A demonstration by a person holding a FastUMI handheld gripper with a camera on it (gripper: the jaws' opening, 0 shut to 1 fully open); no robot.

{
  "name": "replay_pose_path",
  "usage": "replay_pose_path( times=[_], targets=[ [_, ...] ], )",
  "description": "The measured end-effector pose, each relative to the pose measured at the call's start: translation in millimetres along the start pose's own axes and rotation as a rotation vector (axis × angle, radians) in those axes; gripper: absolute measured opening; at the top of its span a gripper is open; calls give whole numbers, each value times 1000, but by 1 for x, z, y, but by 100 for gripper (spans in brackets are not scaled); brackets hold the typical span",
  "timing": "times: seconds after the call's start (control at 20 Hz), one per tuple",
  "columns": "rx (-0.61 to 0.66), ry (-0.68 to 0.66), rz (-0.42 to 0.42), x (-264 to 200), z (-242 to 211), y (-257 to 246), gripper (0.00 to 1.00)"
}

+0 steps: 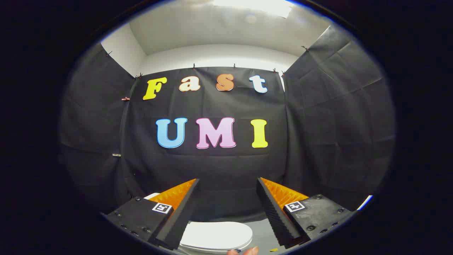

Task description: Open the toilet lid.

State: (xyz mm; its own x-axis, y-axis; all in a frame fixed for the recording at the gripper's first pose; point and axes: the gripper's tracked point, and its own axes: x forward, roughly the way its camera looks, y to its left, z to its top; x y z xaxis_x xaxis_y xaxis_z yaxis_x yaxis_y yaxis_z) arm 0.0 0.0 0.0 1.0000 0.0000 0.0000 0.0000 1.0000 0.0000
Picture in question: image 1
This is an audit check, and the white toilet with tank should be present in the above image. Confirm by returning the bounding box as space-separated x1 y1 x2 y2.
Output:
143 192 253 255

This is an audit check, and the black backdrop cloth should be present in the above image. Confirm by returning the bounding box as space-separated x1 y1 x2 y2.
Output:
58 25 396 223

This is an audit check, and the white toilet lid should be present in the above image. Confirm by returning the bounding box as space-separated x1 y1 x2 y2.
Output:
179 221 253 252

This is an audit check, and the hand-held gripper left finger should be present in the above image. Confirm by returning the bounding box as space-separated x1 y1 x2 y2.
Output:
101 178 200 250

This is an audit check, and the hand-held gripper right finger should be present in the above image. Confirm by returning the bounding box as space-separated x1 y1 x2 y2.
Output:
256 177 356 249

